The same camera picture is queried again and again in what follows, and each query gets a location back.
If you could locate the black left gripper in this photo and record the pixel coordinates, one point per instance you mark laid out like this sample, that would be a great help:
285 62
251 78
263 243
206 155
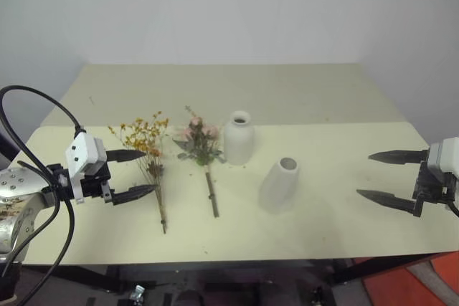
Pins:
94 184

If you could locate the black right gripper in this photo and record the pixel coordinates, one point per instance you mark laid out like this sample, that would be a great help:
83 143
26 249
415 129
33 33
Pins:
432 187

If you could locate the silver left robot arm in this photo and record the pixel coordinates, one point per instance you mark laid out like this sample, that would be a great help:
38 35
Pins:
14 191

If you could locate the white tapered ceramic vase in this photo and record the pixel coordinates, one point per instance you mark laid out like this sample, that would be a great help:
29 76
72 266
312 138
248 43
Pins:
279 186

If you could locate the white bottle-shaped ceramic vase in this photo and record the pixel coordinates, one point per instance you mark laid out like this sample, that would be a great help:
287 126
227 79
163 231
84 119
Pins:
238 139

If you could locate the yellow dried flower bunch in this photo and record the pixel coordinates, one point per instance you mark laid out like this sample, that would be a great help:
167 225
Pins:
152 155

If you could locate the pink flower bouquet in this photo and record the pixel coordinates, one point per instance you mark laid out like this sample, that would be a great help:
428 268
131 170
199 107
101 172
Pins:
202 144

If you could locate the orange red mat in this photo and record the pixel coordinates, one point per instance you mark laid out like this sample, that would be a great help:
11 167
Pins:
419 279

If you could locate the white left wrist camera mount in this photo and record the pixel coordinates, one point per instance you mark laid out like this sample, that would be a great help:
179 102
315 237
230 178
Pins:
81 152

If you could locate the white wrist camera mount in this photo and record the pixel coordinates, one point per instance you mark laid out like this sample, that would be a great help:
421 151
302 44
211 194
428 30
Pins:
444 157
81 152

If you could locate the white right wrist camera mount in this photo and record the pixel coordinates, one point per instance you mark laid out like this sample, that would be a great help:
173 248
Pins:
444 157

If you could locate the black table frame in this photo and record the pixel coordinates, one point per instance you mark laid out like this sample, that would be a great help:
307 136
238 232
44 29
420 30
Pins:
229 277

